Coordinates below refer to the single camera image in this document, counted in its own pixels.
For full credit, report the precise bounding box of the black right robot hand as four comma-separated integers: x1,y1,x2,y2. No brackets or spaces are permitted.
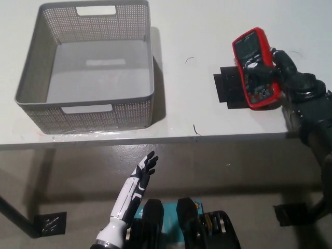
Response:
245,47,299,87

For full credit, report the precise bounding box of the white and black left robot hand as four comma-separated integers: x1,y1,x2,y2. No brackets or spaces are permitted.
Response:
94,151,159,246

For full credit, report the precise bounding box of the red digital multimeter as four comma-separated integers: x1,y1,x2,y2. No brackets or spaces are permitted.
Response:
231,26,283,111

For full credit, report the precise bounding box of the black tape patch on table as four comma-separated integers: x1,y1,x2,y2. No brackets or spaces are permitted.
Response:
213,66,252,110

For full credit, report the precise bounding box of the black and teal robot body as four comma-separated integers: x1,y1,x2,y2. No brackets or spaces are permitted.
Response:
126,197,241,249

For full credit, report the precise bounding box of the black floor tape patch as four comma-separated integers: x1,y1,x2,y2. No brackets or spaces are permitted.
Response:
33,211,67,237
273,202,316,227

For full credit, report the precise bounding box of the grey perforated plastic basket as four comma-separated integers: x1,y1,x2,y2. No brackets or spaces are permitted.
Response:
14,0,156,135

